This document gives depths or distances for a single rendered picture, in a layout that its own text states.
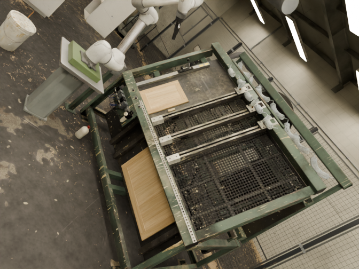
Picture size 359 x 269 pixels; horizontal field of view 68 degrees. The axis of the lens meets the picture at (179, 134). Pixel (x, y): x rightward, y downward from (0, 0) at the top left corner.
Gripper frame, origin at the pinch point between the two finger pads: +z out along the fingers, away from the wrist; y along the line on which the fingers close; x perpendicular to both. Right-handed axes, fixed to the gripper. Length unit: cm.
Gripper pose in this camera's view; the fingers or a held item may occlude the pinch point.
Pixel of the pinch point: (174, 36)
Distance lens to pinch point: 266.3
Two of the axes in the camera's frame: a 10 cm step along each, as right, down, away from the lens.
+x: -9.5, -0.9, -2.9
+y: -0.9, -8.2, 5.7
